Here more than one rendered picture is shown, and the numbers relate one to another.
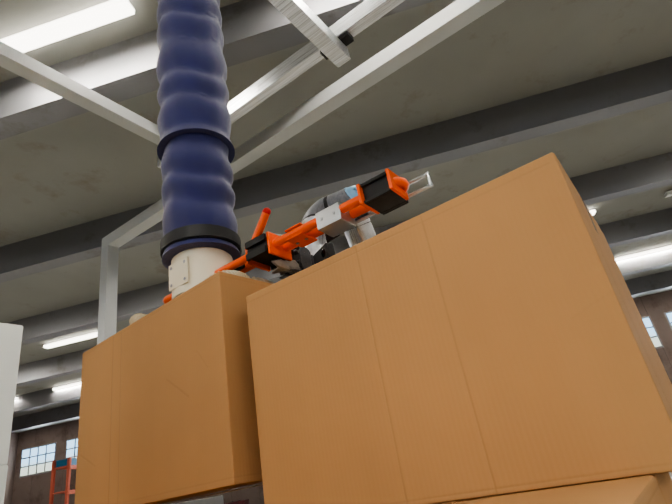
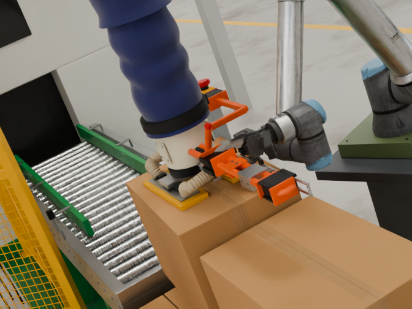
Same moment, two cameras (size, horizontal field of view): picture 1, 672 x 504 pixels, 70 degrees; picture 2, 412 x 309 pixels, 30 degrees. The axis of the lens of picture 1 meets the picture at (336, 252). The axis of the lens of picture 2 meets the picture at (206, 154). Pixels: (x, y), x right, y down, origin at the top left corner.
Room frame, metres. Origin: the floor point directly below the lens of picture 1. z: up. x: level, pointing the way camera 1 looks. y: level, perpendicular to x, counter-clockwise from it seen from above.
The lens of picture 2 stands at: (-0.58, -1.16, 1.97)
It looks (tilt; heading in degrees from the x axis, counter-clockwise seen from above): 20 degrees down; 39
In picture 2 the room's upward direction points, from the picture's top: 21 degrees counter-clockwise
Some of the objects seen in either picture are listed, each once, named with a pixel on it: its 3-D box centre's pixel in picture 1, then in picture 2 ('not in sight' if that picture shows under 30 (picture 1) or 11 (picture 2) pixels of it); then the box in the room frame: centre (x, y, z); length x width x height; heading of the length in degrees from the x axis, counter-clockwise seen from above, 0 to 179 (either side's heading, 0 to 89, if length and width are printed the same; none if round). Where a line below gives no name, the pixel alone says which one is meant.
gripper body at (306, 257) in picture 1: (302, 265); (257, 140); (1.23, 0.10, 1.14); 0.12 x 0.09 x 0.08; 148
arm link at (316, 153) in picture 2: not in sight; (312, 149); (1.37, 0.01, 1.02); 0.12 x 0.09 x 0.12; 69
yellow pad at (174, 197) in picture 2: not in sight; (172, 185); (1.16, 0.43, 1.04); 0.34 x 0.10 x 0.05; 58
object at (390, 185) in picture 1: (382, 192); (276, 187); (0.92, -0.12, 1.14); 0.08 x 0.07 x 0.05; 58
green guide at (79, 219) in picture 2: not in sight; (40, 191); (1.99, 2.13, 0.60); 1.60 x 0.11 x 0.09; 58
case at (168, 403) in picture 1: (215, 403); (222, 230); (1.23, 0.36, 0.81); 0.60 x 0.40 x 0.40; 54
